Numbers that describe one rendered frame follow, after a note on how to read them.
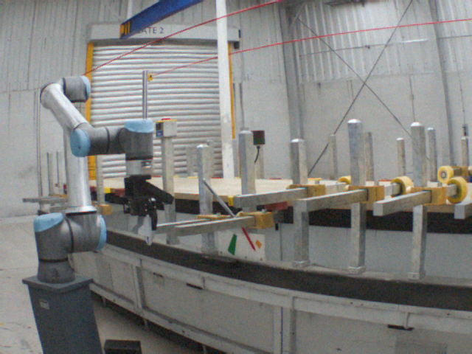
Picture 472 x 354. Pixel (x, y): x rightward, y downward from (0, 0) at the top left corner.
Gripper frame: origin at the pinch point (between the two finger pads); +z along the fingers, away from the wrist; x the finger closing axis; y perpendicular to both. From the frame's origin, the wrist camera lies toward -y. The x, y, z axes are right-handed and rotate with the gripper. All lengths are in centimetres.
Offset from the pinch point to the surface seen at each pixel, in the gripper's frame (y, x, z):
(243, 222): -35.1, 2.5, -2.1
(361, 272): -41, 49, 12
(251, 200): -17.4, 27.0, -12.0
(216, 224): -24.2, 2.2, -2.7
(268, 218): -42.9, 6.2, -2.6
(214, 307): -67, -58, 49
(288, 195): -31.5, 27.4, -12.0
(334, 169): -152, -54, -12
